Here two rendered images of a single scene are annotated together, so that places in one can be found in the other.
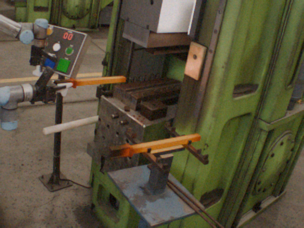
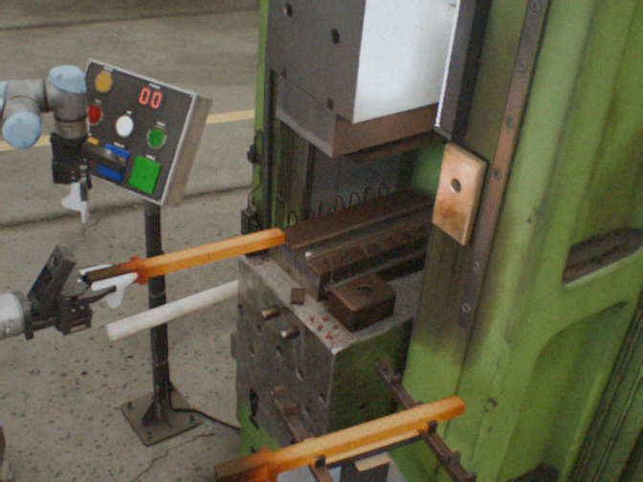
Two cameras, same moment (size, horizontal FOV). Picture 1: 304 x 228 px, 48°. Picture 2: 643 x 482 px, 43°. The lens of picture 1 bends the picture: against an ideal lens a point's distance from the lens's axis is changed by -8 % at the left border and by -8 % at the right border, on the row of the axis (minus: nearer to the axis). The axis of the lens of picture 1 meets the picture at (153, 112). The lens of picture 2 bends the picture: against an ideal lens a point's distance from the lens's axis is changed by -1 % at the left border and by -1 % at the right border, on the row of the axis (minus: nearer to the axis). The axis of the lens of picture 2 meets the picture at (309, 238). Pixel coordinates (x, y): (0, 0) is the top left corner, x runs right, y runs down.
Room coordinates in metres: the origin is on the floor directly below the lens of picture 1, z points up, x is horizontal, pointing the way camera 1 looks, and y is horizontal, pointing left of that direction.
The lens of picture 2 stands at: (0.41, -0.12, 2.03)
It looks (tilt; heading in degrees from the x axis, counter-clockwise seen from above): 34 degrees down; 10
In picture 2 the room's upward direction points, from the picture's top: 5 degrees clockwise
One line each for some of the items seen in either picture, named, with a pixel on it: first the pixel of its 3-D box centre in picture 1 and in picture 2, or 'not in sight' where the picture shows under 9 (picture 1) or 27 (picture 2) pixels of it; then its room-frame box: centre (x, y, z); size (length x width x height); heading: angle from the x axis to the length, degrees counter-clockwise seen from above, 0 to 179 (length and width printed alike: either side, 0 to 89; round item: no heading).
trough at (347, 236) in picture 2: (156, 87); (376, 229); (1.99, 0.01, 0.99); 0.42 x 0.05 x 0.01; 138
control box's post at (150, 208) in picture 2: (58, 120); (155, 286); (2.16, 0.64, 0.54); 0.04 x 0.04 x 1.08; 48
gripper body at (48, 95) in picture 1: (42, 92); (53, 305); (1.39, 0.49, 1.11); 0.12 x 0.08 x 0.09; 138
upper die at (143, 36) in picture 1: (164, 32); (387, 95); (2.00, 0.03, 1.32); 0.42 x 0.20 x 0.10; 138
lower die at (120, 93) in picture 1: (152, 90); (367, 236); (2.00, 0.03, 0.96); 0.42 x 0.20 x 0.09; 138
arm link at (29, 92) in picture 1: (26, 93); (7, 317); (1.33, 0.55, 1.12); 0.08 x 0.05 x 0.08; 48
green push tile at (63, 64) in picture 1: (63, 65); (145, 175); (2.02, 0.59, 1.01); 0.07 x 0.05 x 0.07; 73
